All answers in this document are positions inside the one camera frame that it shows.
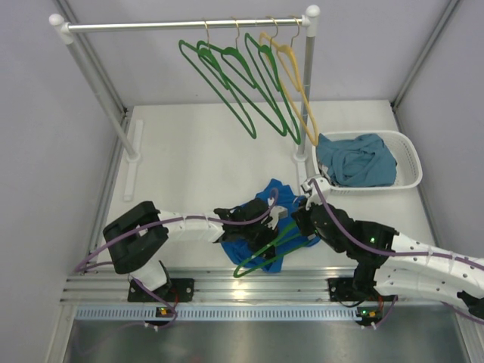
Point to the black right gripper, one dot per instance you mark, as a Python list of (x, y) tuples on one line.
[(302, 215)]

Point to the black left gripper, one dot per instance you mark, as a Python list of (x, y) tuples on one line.
[(260, 230)]

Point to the green hanger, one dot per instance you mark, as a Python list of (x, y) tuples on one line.
[(270, 87), (242, 75), (268, 253), (219, 83)]

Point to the blue tank top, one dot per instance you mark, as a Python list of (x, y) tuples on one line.
[(238, 250)]

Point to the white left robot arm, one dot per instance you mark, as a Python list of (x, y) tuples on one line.
[(135, 238)]

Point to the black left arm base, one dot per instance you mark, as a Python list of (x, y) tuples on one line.
[(178, 290)]

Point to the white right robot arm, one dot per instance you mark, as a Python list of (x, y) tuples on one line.
[(390, 263)]

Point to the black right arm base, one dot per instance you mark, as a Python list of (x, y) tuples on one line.
[(348, 293)]

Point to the yellow hanger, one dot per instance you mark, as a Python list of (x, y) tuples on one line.
[(287, 59)]

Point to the white laundry basket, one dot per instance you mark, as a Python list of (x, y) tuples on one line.
[(409, 170)]

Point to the light blue garment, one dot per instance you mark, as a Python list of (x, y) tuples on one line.
[(361, 162)]

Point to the silver clothes rack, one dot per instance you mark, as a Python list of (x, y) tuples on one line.
[(72, 35)]

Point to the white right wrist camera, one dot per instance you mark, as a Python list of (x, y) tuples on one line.
[(316, 190)]

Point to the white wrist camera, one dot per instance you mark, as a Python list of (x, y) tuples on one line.
[(316, 190), (276, 214)]

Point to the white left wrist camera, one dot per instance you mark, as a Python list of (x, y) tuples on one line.
[(276, 214)]

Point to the perforated cable duct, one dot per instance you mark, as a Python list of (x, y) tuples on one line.
[(226, 313)]

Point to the aluminium mounting rail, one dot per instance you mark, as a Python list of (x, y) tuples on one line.
[(212, 286)]

